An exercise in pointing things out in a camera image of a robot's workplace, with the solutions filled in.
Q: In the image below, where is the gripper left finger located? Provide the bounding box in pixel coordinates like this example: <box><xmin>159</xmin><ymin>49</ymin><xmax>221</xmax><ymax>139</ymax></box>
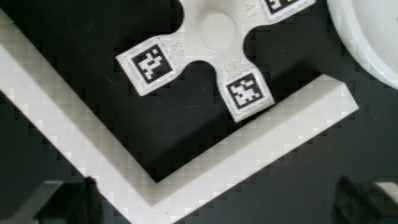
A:
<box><xmin>6</xmin><ymin>177</ymin><xmax>104</xmax><ymax>224</ymax></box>

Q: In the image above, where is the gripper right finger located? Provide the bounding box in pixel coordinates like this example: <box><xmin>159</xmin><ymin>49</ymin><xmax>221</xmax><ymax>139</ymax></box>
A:
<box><xmin>333</xmin><ymin>177</ymin><xmax>398</xmax><ymax>224</ymax></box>

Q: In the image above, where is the white cross-shaped table base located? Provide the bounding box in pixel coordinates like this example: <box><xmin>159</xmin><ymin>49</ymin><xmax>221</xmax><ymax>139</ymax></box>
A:
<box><xmin>118</xmin><ymin>0</ymin><xmax>317</xmax><ymax>120</ymax></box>

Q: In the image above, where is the white round table top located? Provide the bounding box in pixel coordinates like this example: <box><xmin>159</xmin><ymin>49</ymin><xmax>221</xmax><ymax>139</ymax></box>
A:
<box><xmin>328</xmin><ymin>0</ymin><xmax>398</xmax><ymax>90</ymax></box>

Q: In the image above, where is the white U-shaped border frame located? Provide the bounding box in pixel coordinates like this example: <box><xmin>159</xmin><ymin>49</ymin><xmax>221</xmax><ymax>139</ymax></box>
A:
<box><xmin>0</xmin><ymin>10</ymin><xmax>360</xmax><ymax>224</ymax></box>

